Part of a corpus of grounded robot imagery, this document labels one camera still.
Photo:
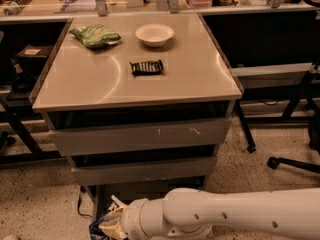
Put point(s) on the grey bottom drawer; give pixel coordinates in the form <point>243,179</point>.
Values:
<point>127,192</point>

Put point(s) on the grey drawer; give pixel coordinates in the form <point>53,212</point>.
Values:
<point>136,137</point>
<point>127,192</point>
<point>144,171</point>

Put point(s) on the grey top drawer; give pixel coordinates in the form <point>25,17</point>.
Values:
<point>136,137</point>

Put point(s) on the black table leg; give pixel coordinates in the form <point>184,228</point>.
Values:
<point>251,144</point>

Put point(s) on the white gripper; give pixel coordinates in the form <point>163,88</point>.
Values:
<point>130,220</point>

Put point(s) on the white bowl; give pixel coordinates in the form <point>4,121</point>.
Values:
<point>154,35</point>

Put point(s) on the green chip bag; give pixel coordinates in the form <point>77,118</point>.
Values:
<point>95,36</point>

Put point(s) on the blue Kettle chip bag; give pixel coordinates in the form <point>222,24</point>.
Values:
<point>107,226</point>

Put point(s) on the black office chair base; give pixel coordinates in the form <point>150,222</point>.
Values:
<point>314,144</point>

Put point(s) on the grey drawer cabinet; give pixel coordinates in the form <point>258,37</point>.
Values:
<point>84,88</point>

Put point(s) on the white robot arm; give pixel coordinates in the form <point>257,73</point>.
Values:
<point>190,214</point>

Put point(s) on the black striped snack bar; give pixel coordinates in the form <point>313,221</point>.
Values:
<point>146,68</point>

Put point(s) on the grey middle drawer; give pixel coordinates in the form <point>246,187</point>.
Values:
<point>144,171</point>

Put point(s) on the black box on shelf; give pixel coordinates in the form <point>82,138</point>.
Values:
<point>33,58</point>

